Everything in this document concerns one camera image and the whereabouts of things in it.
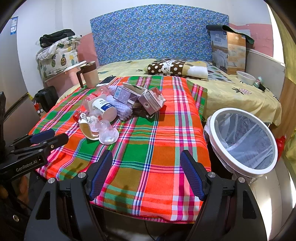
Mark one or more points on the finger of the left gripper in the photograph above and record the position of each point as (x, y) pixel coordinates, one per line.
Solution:
(28, 140)
(50, 144)

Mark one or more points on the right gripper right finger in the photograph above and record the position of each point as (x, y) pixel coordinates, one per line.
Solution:
(195, 173)

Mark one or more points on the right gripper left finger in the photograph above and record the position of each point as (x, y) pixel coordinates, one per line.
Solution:
(97, 174)

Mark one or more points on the clear plastic cup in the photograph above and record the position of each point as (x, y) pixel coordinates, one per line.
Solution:
(107, 133)
(94, 118)

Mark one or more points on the patterned paper cup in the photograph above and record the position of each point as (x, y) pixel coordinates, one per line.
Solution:
(85, 128)

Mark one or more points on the white blue yogurt cup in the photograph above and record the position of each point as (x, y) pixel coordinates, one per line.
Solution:
(108, 111)

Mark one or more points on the pink crushed carton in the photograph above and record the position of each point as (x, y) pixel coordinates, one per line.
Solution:
(152, 100)

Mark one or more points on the white round trash bin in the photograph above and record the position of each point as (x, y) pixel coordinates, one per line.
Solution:
(242, 142)

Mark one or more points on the silver refrigerator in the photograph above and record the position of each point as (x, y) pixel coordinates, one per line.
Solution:
(24, 116)

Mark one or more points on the black bag on floor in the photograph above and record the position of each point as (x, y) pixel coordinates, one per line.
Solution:
(47, 97)

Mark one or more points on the plaid colourful blanket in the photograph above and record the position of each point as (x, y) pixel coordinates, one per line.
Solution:
(146, 180)

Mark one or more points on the pink storage box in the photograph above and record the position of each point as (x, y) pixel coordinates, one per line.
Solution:
(64, 80)

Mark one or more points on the clear red-label plastic bottle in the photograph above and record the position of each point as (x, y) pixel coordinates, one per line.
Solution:
(87, 106)

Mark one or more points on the beige brown lidded mug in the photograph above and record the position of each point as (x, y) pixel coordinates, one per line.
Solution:
(89, 73)

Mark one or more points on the pineapple print folded quilt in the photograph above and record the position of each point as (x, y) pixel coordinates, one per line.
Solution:
(57, 57)

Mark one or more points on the purple milk carton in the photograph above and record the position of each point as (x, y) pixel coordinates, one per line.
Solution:
(129, 94)

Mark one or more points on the white smartphone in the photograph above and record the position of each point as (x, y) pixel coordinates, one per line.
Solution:
(106, 81)

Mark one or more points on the yellow pineapple bed sheet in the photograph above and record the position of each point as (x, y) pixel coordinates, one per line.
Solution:
(220, 90)

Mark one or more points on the red object on floor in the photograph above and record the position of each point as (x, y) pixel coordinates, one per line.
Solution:
(280, 142)

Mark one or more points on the black clothing bundle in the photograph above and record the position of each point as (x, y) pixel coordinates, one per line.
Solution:
(49, 39)

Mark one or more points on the brown polka dot pillow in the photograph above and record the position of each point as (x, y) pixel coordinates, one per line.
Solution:
(179, 68)

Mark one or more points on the white bowl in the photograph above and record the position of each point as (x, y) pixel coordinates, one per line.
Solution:
(245, 77)

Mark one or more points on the small green bottle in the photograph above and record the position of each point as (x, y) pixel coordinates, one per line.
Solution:
(258, 82)

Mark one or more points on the white bed side panel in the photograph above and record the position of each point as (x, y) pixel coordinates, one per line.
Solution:
(271, 71)

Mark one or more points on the blue patterned headboard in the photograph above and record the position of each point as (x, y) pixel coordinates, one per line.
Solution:
(155, 31)

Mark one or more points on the yellow-green curtain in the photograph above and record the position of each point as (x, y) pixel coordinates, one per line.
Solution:
(284, 13)

